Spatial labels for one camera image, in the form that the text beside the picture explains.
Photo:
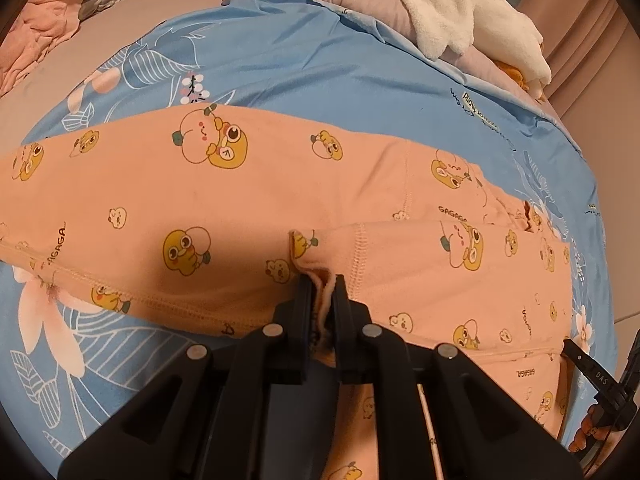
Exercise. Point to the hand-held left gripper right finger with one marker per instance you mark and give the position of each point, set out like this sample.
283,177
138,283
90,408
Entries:
340,292

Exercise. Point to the person's right hand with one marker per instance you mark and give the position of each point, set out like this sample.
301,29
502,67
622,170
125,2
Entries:
590,435

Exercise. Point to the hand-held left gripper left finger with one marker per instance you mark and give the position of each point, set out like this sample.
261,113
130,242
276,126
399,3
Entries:
306,292

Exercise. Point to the white plush goose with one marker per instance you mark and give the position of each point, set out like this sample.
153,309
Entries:
450,10

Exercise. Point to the blue floral blanket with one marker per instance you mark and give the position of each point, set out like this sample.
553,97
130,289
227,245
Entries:
325,60

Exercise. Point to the pink crumpled cloth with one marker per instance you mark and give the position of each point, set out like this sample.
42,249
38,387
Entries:
35,35

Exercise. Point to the pink curtain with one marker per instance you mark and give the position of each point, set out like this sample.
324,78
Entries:
590,60

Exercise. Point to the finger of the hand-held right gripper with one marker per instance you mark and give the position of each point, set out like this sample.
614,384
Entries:
592,367

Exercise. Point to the pink duck-print pants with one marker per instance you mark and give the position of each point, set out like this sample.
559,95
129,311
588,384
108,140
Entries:
250,185

